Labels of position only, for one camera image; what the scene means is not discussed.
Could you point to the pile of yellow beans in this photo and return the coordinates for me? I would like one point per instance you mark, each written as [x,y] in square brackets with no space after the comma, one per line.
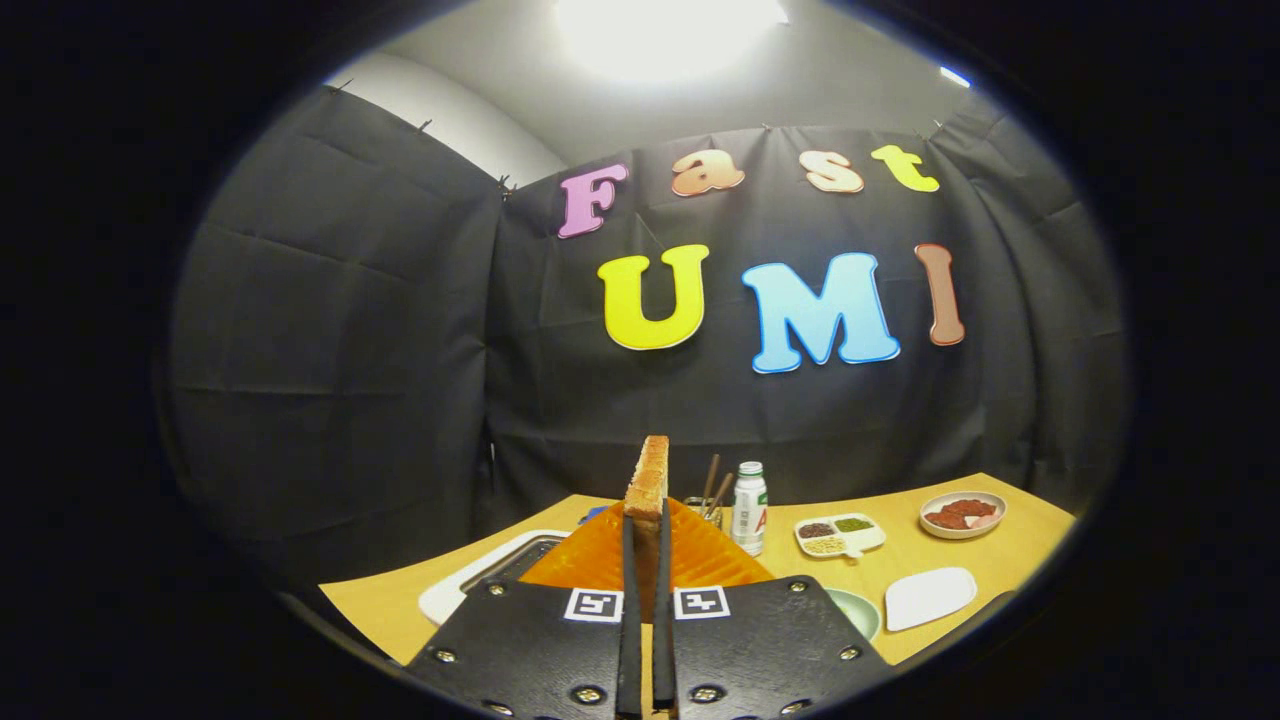
[825,545]

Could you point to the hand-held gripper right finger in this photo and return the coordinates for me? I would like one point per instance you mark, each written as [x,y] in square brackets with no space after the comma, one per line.
[664,650]

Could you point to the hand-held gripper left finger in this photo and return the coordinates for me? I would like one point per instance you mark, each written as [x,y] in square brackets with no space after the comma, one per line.
[630,650]

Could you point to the dark red meat slice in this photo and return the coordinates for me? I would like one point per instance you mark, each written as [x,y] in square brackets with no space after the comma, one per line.
[968,507]
[945,520]

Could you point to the pile of green beans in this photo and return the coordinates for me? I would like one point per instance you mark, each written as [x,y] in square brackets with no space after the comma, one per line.
[853,524]

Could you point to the white divided dish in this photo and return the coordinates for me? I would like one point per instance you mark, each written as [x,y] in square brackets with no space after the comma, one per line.
[869,541]

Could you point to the white toaster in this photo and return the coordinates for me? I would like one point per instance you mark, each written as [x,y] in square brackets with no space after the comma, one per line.
[445,600]

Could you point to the pile of dark beans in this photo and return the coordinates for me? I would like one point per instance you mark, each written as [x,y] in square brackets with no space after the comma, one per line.
[815,530]

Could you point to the pink ham slice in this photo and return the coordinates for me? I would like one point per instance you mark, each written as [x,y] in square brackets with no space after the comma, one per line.
[982,521]

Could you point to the white square plate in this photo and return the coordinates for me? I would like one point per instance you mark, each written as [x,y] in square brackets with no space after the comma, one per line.
[930,598]

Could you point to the white round meat plate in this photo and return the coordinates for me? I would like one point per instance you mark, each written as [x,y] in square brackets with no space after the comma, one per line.
[960,535]

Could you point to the blue oven mitt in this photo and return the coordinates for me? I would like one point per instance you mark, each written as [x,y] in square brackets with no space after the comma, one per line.
[592,514]

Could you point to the toasted bread slice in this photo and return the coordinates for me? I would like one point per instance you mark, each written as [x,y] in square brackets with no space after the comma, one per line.
[648,480]

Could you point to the brown wooden chopsticks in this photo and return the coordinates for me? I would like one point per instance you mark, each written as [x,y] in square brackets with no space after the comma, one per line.
[710,475]

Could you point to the black backdrop cloth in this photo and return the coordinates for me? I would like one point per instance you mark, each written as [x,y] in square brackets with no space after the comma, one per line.
[350,350]

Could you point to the pale green plate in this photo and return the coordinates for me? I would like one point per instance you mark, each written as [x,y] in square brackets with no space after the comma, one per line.
[860,612]

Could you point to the white drink bottle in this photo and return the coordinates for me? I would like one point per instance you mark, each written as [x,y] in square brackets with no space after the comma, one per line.
[748,515]

